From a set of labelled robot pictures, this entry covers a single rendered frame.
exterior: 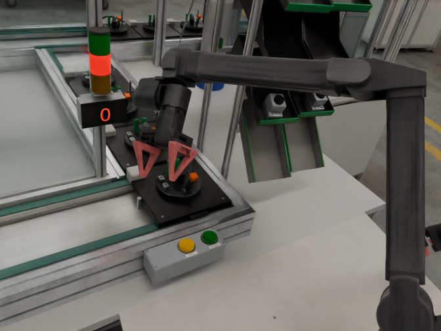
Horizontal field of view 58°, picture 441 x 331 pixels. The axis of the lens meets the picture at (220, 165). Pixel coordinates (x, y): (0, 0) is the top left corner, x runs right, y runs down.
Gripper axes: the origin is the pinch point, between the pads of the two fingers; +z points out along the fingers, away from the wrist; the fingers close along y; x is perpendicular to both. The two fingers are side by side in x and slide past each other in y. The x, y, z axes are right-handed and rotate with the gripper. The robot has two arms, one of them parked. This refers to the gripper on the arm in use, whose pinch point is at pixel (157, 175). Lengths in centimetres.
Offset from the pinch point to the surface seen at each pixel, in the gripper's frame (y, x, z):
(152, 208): -22.2, 19.3, 6.3
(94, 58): -21.2, -10.0, -24.6
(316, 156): 0, 66, -24
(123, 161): -42.2, 19.2, -6.6
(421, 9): -108, 486, -366
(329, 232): 7, 71, 1
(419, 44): -121, 536, -340
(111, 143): -51, 19, -12
